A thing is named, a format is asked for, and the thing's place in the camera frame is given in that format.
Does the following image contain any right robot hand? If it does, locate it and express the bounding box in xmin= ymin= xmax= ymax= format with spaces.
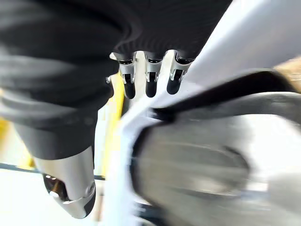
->
xmin=0 ymin=0 xmax=234 ymax=220

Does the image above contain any tan cardboard box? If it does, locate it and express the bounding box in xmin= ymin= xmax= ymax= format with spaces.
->
xmin=273 ymin=56 xmax=301 ymax=93

